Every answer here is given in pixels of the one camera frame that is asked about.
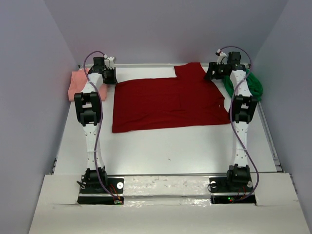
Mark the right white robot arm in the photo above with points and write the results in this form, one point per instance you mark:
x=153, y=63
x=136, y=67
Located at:
x=242, y=173

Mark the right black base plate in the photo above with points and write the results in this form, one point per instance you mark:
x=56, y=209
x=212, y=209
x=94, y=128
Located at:
x=222, y=193

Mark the white front cover board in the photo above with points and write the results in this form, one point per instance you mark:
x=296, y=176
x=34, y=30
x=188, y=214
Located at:
x=169, y=205

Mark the folded pink t shirt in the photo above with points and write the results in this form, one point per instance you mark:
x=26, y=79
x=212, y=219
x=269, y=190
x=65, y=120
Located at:
x=77, y=83

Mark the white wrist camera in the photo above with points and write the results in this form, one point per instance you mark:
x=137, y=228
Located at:
x=221, y=56
x=109, y=62

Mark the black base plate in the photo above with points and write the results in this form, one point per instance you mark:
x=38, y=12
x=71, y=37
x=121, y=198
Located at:
x=222, y=193
x=96, y=195

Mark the red t shirt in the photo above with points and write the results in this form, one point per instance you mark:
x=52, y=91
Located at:
x=156, y=103

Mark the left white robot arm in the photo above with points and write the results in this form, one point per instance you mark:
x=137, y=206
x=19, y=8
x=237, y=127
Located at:
x=88, y=105

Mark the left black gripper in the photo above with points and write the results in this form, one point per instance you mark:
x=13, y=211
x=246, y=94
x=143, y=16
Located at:
x=113, y=81

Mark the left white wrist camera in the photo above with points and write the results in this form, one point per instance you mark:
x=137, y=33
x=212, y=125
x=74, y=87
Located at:
x=109, y=62

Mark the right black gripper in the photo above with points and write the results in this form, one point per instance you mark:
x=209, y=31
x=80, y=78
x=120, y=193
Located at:
x=213, y=66

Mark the green t shirt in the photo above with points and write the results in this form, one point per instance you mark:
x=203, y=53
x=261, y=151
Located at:
x=254, y=85

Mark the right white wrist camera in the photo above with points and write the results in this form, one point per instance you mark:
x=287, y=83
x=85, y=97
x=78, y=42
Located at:
x=221, y=56

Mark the aluminium table frame rail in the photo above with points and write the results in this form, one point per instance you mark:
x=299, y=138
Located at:
x=152, y=65

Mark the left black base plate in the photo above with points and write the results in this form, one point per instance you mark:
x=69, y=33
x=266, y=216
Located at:
x=96, y=195

